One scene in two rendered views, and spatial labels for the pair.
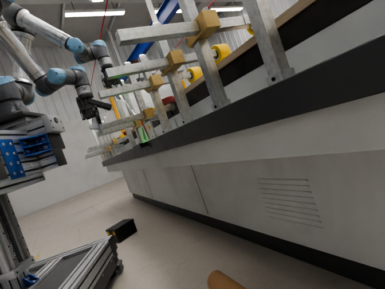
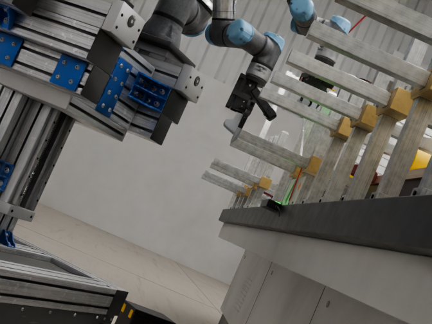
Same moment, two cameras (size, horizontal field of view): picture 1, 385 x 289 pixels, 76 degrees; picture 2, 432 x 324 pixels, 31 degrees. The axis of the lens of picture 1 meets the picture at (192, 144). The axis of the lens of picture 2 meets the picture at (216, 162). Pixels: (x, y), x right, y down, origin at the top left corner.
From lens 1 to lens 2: 1.06 m
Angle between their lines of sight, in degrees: 26
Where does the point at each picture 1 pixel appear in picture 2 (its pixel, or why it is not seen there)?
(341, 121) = (372, 267)
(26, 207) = not seen: hidden behind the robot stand
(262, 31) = (397, 146)
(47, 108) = not seen: hidden behind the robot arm
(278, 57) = (391, 180)
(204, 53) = (378, 132)
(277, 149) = (340, 279)
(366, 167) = not seen: outside the picture
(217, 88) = (360, 180)
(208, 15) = (403, 97)
